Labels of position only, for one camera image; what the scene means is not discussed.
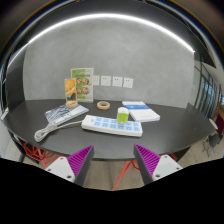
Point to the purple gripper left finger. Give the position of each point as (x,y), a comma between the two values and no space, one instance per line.
(74,167)

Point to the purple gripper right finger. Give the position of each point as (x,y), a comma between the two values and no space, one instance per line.
(153,166)

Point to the green white charger plug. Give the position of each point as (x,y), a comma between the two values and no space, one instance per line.
(122,115)

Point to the red metal chair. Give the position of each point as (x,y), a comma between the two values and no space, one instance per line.
(38,154)

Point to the white power strip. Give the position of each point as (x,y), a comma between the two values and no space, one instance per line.
(111,126)

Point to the grey magazine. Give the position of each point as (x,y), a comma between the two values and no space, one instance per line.
(62,113)

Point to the white blue booklet stack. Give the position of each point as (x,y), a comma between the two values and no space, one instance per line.
(140,112)

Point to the dark chair at right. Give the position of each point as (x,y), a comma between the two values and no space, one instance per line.
(211,142)

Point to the roll of masking tape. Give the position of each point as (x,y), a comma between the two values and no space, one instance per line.
(103,105)

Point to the small yellow card stand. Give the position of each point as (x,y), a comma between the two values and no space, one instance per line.
(70,93)

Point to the green acrylic menu stand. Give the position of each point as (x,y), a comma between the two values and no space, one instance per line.
(84,83)

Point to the ceiling light strip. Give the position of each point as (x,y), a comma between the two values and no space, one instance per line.
(104,16)

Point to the white wall socket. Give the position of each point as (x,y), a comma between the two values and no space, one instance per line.
(117,81)
(128,83)
(96,80)
(105,80)

